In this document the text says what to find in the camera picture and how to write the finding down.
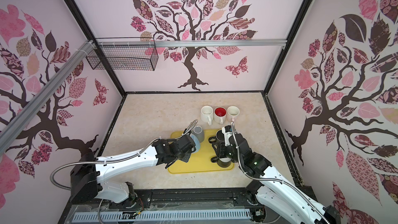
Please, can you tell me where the pale pink mug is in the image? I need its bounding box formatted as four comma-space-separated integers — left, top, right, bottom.
227, 106, 240, 122

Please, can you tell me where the white mug red interior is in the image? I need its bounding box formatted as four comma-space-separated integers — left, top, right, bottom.
214, 107, 227, 125

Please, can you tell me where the white ribbed-base mug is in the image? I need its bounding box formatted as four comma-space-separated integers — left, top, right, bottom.
201, 106, 214, 125

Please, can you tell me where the light blue mug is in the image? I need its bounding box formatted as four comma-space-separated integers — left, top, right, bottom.
190, 133, 201, 153

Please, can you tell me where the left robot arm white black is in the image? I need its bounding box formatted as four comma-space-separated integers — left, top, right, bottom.
70, 135, 197, 204

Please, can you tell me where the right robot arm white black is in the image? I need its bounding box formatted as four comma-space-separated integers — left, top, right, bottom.
221, 132, 341, 224

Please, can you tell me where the black mug white base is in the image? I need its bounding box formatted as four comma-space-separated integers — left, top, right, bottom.
210, 157, 232, 168

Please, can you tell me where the all black mug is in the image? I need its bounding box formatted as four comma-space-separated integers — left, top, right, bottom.
208, 130, 225, 151

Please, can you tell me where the grey mug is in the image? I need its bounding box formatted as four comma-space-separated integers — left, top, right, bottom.
192, 125, 205, 143

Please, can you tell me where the yellow plastic tray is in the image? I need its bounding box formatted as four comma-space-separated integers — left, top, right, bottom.
167, 129, 234, 174

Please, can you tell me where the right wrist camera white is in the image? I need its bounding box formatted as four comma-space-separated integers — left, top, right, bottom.
221, 125, 233, 146

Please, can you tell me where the white slotted cable duct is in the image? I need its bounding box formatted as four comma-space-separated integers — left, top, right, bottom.
70, 209, 251, 224

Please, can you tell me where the black wire basket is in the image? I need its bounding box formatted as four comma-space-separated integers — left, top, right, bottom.
86, 37, 159, 71

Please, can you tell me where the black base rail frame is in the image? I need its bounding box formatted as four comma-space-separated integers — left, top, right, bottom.
59, 187, 270, 224

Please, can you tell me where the back aluminium rail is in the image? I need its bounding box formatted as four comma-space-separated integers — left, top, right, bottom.
97, 39, 287, 48

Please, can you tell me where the aluminium rail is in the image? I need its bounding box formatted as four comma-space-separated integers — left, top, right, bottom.
1, 40, 94, 154
97, 39, 287, 48

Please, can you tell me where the left aluminium rail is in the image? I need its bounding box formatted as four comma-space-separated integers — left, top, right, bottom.
1, 40, 94, 154

